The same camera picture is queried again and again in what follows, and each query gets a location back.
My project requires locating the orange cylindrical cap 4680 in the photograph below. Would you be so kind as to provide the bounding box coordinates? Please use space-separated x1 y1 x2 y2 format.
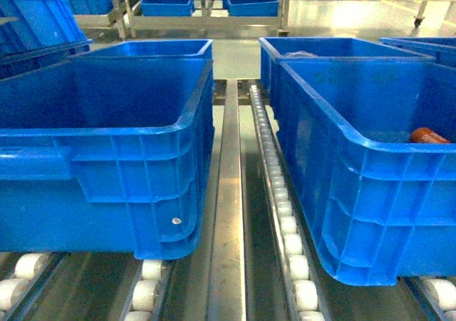
410 127 451 144

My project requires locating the left rear blue bin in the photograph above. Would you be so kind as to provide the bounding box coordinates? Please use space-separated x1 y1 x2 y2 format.
69 38 214 82

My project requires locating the blue bin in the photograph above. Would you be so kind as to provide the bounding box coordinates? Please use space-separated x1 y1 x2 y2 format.
69 38 214 82
1 58 214 260
259 37 435 108
274 59 455 286

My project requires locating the right rear blue bin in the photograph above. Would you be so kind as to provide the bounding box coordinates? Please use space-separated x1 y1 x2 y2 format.
259 37 435 108

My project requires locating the left front blue bin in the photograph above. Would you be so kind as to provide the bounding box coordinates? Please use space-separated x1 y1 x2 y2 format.
1 58 214 260

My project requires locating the right front blue bin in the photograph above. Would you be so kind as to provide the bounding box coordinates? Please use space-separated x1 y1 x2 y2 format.
274 59 455 286

